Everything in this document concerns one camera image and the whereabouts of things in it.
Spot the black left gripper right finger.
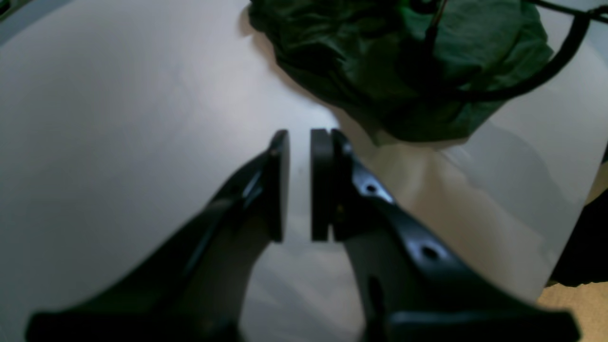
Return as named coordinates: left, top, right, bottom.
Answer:
left=310, top=129, right=580, bottom=342

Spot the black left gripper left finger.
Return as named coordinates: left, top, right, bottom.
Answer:
left=26, top=130, right=290, bottom=342

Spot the black thick cable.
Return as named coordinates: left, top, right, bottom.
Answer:
left=427, top=0, right=608, bottom=102

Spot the dark green t-shirt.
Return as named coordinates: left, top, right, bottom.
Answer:
left=249, top=0, right=553, bottom=142

